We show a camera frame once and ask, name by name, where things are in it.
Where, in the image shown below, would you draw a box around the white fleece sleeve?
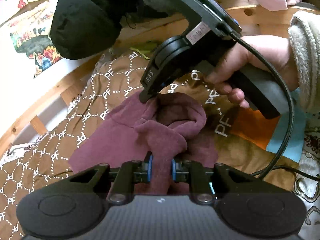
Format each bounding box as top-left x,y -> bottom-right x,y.
288,11 -> 319,114

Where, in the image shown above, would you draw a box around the maroon long-sleeve shirt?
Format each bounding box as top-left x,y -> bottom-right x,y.
69,93 -> 218,195

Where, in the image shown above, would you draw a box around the right hand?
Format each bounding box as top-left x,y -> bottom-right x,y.
205,35 -> 299,108

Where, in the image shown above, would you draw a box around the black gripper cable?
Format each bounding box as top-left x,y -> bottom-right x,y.
226,28 -> 320,181

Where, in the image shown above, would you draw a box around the floral white pillow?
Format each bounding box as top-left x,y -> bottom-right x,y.
293,127 -> 320,239

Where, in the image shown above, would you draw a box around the brown patterned PF duvet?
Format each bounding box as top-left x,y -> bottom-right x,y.
1,50 -> 289,239

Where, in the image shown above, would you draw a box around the black garment on bed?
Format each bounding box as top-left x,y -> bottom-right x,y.
50,0 -> 178,60

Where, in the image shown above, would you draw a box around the colourful wall poster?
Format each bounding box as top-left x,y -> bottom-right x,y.
8,2 -> 62,78

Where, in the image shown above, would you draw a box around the wooden bed frame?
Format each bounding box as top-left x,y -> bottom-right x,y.
1,0 -> 319,154

